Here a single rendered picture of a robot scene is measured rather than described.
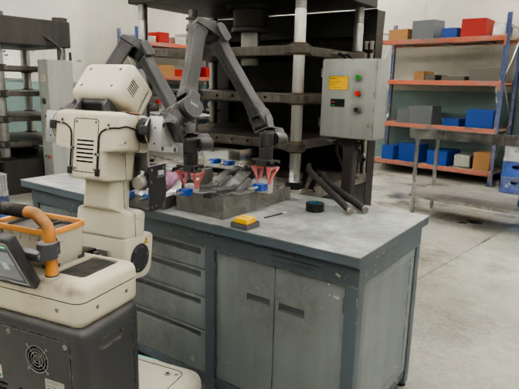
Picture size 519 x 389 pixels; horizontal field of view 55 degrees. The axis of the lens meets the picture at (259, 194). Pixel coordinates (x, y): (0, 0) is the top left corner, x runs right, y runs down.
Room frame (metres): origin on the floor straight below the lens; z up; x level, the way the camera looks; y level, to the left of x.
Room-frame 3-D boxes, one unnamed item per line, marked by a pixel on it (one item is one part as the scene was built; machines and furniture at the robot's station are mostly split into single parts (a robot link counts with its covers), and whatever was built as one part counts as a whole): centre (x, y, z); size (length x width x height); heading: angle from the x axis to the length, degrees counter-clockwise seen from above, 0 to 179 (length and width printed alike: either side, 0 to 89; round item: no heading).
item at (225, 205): (2.22, 0.10, 0.87); 0.50 x 0.26 x 0.14; 145
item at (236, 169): (2.21, 0.12, 0.92); 0.35 x 0.16 x 0.09; 145
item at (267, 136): (2.00, -0.03, 1.12); 0.07 x 0.06 x 0.07; 138
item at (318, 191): (3.28, 0.08, 0.76); 1.30 x 0.84 x 0.07; 55
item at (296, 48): (3.27, 0.07, 1.45); 1.29 x 0.82 x 0.19; 55
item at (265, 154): (2.00, -0.02, 1.06); 0.10 x 0.07 x 0.07; 54
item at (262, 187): (1.96, 0.00, 0.93); 0.13 x 0.05 x 0.05; 144
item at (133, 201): (2.36, 0.44, 0.86); 0.50 x 0.26 x 0.11; 162
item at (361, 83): (2.67, -0.47, 0.74); 0.31 x 0.22 x 1.47; 55
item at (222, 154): (3.19, 0.08, 0.87); 0.50 x 0.27 x 0.17; 145
